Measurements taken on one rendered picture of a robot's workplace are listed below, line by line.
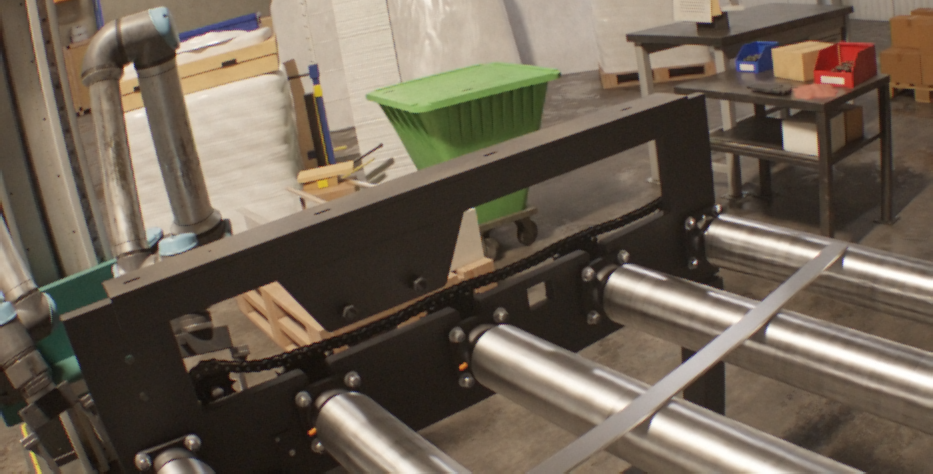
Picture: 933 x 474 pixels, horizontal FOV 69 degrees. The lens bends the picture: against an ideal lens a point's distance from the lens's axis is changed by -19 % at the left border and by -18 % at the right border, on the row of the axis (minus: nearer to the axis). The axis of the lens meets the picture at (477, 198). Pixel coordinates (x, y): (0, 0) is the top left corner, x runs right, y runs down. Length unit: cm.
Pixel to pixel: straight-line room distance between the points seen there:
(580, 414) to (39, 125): 164
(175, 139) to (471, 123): 212
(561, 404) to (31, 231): 157
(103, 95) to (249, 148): 271
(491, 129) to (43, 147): 237
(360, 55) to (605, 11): 354
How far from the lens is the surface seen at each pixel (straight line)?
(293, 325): 347
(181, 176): 203
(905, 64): 674
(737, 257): 166
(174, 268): 121
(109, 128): 190
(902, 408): 117
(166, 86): 196
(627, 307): 148
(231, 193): 463
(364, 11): 496
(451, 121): 379
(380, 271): 131
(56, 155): 227
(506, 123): 396
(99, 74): 193
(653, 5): 799
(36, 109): 225
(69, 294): 225
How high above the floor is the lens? 152
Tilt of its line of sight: 17 degrees down
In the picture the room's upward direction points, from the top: 10 degrees counter-clockwise
